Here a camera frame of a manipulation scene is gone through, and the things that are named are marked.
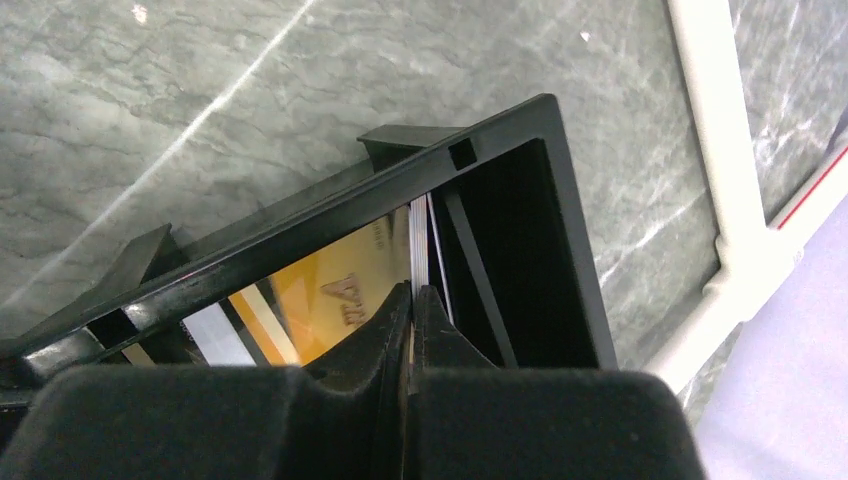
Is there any white card stack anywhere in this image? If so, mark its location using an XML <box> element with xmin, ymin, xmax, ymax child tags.
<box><xmin>409</xmin><ymin>193</ymin><xmax>455</xmax><ymax>325</ymax></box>

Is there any white pvc pipe frame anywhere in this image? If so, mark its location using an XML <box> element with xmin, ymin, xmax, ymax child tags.
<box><xmin>644</xmin><ymin>1</ymin><xmax>847</xmax><ymax>394</ymax></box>

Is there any black card box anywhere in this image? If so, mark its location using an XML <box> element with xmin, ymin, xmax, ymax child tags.
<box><xmin>1</xmin><ymin>93</ymin><xmax>617</xmax><ymax>389</ymax></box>

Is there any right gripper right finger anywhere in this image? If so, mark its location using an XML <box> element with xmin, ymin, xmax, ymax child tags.
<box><xmin>405</xmin><ymin>286</ymin><xmax>705</xmax><ymax>479</ymax></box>

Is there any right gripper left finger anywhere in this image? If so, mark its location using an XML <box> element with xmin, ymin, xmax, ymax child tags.
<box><xmin>1</xmin><ymin>283</ymin><xmax>412</xmax><ymax>479</ymax></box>

